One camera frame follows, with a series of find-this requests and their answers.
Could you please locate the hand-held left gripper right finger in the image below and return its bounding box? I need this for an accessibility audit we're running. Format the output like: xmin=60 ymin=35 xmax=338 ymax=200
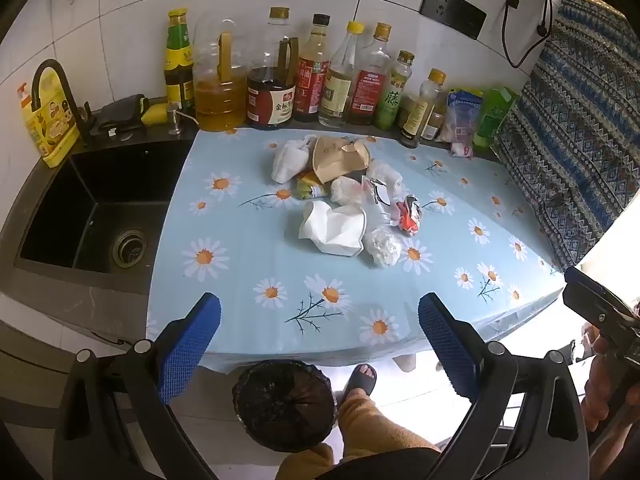
xmin=417 ymin=292 xmax=591 ymax=480

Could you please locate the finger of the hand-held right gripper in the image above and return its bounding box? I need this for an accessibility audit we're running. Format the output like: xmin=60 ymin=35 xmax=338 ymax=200
xmin=564 ymin=267 xmax=638 ymax=326

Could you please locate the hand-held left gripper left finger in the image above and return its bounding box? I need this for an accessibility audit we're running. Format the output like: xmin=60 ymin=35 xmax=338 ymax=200
xmin=52 ymin=292 xmax=223 ymax=480

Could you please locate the trash bin with black bag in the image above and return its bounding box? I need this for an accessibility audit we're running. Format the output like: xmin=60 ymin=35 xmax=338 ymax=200
xmin=231 ymin=360 xmax=338 ymax=453

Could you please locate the red snack wrapper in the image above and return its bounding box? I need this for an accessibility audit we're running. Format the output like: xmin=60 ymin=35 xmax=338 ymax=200
xmin=395 ymin=195 xmax=424 ymax=237

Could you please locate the cream knitted cloth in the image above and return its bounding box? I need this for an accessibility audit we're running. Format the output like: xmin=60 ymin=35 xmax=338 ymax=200
xmin=271 ymin=135 xmax=318 ymax=184

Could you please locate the person's right hand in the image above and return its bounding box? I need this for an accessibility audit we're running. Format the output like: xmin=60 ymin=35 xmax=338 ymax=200
xmin=581 ymin=322 xmax=640 ymax=432

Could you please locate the person's foot in dark slipper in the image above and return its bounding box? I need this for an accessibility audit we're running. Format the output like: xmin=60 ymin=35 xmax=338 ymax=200
xmin=340 ymin=364 xmax=378 ymax=401

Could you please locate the blue daisy print tablecloth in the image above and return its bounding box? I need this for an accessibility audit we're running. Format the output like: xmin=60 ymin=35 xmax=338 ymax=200
xmin=146 ymin=127 xmax=568 ymax=376

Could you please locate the person's leg in yellow pants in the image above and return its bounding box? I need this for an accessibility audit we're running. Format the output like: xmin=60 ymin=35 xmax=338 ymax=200
xmin=270 ymin=390 xmax=441 ymax=480

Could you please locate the blue patterned cloth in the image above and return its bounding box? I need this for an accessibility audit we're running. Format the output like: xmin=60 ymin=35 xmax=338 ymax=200
xmin=492 ymin=0 xmax=640 ymax=273

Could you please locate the clear wrapper with black print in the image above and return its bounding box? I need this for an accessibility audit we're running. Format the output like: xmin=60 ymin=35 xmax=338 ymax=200
xmin=362 ymin=176 xmax=396 ymax=208

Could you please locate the crushed white paper cup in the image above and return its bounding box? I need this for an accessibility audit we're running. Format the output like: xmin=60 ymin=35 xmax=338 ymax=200
xmin=298 ymin=201 xmax=368 ymax=258

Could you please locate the black kitchen sink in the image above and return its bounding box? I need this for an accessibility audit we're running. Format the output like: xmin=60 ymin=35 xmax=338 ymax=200
xmin=15 ymin=137 xmax=193 ymax=293

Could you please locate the white crumpled plastic wrapper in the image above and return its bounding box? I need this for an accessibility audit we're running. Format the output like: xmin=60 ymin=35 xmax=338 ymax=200
xmin=330 ymin=176 xmax=366 ymax=207

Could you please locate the yellow green snack wrapper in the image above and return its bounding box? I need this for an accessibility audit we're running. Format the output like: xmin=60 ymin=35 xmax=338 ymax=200
xmin=292 ymin=170 xmax=328 ymax=202

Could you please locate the green plastic packet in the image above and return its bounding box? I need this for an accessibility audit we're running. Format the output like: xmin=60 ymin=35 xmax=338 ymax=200
xmin=472 ymin=87 xmax=518 ymax=150

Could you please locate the crushed brown paper cup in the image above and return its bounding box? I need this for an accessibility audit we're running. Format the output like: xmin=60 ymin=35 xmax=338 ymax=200
xmin=311 ymin=135 xmax=372 ymax=184

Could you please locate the blue and white plastic packet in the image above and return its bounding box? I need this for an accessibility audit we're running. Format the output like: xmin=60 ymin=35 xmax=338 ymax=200
xmin=440 ymin=89 xmax=483 ymax=158

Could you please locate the metal soap dispenser pump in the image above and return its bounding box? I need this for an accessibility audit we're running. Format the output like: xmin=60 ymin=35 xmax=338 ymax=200
xmin=166 ymin=102 xmax=198 ymax=136

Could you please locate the yellow sponge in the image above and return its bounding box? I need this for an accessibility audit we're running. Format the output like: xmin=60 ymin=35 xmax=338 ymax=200
xmin=141 ymin=101 xmax=171 ymax=126

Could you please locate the large clear oil jug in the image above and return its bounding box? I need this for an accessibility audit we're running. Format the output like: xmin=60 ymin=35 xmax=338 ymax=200
xmin=192 ymin=12 xmax=248 ymax=132

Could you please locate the green label clear bottle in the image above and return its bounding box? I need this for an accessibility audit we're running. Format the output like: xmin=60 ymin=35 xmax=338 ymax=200
xmin=374 ymin=50 xmax=415 ymax=131

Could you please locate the large dark soy sauce jug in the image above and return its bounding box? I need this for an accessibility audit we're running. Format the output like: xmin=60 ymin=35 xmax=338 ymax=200
xmin=246 ymin=6 xmax=300 ymax=131

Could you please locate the yellow dish soap bottle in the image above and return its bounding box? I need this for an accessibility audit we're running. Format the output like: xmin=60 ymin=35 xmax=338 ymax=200
xmin=20 ymin=67 xmax=81 ymax=168

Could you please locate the red label gold cap bottle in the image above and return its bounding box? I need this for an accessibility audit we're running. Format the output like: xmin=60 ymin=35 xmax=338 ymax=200
xmin=348 ymin=22 xmax=392 ymax=127

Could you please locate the clear bottle yellow cap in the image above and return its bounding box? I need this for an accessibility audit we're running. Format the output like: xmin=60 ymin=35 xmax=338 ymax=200
xmin=318 ymin=21 xmax=364 ymax=128

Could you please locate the red label black cap bottle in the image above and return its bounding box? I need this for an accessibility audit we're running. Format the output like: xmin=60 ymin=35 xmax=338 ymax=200
xmin=294 ymin=13 xmax=331 ymax=123

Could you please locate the green label sauce bottle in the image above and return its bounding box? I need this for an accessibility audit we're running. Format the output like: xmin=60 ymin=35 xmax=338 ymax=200
xmin=164 ymin=8 xmax=196 ymax=111

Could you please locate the black curved faucet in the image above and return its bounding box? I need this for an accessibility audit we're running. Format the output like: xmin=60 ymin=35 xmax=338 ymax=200
xmin=31 ymin=59 xmax=88 ymax=136

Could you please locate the black cable with plug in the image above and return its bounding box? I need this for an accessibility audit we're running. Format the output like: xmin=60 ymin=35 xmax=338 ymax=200
xmin=501 ymin=0 xmax=553 ymax=68

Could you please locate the black wall socket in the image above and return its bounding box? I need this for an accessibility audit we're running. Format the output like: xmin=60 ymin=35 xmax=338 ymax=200
xmin=419 ymin=0 xmax=487 ymax=41

